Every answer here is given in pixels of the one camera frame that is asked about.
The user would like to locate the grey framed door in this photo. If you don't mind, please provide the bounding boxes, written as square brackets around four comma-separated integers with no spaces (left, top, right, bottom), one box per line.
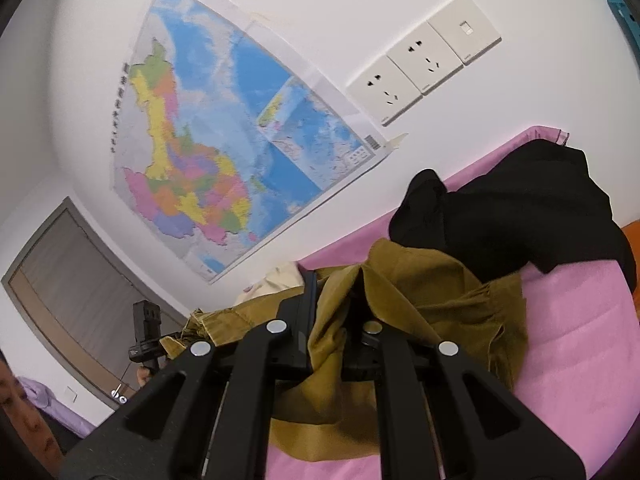
[2,197,186,408]

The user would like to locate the white wall socket middle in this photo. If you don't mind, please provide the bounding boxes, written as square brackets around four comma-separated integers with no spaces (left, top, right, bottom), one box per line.
[386,22,463,96]

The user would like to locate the white wall socket panel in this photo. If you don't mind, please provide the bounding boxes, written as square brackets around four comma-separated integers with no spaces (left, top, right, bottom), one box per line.
[347,55,422,126]

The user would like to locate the small white wall socket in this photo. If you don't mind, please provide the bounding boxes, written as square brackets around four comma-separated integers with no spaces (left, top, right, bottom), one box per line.
[62,386,78,404]

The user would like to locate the mustard olive button shirt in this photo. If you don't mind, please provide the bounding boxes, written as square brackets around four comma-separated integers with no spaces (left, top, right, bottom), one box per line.
[159,237,531,463]

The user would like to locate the orange pillow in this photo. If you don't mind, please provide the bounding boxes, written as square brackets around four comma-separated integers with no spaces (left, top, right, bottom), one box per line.
[619,221,640,311]

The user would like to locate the teal perforated plastic basket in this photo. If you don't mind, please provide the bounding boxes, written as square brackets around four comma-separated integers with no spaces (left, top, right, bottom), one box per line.
[606,0,640,56]

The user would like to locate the black garment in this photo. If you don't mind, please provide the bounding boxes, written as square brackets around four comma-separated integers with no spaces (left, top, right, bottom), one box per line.
[388,139,637,288]

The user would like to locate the cream beige garment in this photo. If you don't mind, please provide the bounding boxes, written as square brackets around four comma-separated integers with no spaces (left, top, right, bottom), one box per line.
[234,261,304,306]

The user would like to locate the person's left hand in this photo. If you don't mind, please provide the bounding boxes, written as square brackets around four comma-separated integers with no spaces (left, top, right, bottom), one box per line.
[136,366,152,387]

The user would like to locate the colourful wall map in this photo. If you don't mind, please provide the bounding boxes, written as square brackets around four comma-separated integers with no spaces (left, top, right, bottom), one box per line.
[111,0,390,283]

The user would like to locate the person's face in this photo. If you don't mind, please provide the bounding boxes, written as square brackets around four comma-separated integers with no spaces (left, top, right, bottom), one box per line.
[0,354,63,478]

